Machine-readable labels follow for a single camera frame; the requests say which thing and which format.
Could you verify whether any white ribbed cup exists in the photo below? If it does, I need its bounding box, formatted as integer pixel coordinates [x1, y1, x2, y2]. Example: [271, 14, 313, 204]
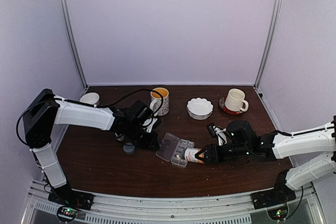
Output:
[225, 88, 249, 112]

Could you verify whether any aluminium frame post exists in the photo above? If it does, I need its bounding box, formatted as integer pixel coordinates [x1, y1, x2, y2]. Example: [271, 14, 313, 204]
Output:
[254, 0, 283, 91]
[60, 0, 89, 91]

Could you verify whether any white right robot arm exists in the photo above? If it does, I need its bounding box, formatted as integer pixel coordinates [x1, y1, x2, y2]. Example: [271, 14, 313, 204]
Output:
[194, 120, 335, 204]

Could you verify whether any aluminium frame post right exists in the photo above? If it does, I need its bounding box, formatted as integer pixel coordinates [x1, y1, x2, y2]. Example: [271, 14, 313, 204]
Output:
[254, 0, 283, 91]

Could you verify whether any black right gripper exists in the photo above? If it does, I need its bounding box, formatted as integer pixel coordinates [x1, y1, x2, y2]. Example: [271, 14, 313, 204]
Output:
[195, 143, 250, 165]

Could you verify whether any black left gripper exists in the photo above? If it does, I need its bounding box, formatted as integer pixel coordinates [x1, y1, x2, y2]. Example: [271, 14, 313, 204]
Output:
[127, 122, 161, 151]

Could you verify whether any white ceramic bowl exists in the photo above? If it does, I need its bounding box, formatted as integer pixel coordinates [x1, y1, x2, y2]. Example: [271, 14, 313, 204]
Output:
[79, 92, 100, 105]

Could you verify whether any grey-capped orange label bottle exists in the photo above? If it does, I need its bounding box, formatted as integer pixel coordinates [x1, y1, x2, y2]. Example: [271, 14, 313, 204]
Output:
[184, 148, 204, 164]

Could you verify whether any clear plastic pill organizer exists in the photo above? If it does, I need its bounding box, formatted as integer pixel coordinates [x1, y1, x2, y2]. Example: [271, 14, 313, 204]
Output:
[156, 133, 194, 168]

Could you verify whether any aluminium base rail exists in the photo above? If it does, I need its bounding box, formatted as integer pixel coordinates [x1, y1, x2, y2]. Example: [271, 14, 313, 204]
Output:
[19, 180, 327, 223]

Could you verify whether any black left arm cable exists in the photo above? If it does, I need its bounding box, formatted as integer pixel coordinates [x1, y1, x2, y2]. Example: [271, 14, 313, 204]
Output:
[16, 88, 163, 146]

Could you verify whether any aluminium frame post left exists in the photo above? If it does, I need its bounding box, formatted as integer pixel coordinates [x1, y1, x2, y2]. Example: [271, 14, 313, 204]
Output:
[60, 0, 89, 91]

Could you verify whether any grey bottle cap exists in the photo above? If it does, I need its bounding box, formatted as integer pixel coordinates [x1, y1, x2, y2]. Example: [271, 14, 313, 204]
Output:
[123, 143, 135, 155]

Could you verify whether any red saucer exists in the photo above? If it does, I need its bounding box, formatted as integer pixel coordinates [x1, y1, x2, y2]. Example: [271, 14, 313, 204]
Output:
[218, 97, 243, 115]

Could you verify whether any yellow-lined patterned mug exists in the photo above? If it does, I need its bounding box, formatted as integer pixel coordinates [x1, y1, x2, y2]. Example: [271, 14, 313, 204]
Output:
[150, 87, 169, 116]

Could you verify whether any white scalloped dish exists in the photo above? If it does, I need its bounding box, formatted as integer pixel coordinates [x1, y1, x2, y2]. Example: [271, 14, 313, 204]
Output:
[186, 98, 214, 121]

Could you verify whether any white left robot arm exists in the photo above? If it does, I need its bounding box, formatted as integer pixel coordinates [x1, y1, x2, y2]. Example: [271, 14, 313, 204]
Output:
[16, 89, 161, 205]

